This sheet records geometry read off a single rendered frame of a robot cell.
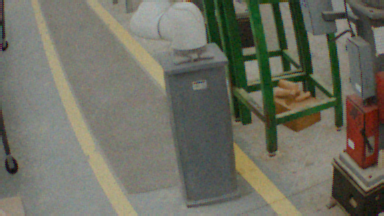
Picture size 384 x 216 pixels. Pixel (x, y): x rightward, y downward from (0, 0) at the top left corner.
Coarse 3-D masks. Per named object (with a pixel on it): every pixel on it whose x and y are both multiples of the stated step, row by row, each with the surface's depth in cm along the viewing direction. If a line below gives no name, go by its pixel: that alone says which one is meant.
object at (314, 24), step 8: (304, 0) 334; (312, 0) 332; (320, 0) 333; (328, 0) 335; (304, 8) 338; (312, 8) 333; (320, 8) 335; (328, 8) 336; (304, 16) 342; (312, 16) 335; (320, 16) 336; (304, 24) 345; (312, 24) 336; (320, 24) 337; (328, 24) 339; (312, 32) 338; (320, 32) 339; (328, 32) 340; (344, 32) 334; (328, 40) 346
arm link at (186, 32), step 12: (168, 12) 383; (180, 12) 378; (192, 12) 380; (168, 24) 383; (180, 24) 379; (192, 24) 380; (204, 24) 386; (168, 36) 386; (180, 36) 382; (192, 36) 381; (204, 36) 386; (180, 48) 385; (192, 48) 384
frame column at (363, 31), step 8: (352, 8) 328; (360, 16) 323; (368, 24) 317; (376, 24) 317; (360, 32) 330; (368, 32) 320; (376, 32) 318; (368, 40) 323; (376, 40) 319; (376, 48) 321; (376, 56) 322; (376, 64) 324; (376, 72) 325; (376, 96) 330; (376, 104) 332
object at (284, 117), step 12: (264, 0) 413; (276, 0) 415; (288, 0) 418; (288, 72) 496; (300, 72) 497; (324, 84) 472; (240, 96) 474; (252, 108) 458; (300, 108) 444; (312, 108) 444; (324, 108) 447; (276, 120) 438; (288, 120) 441
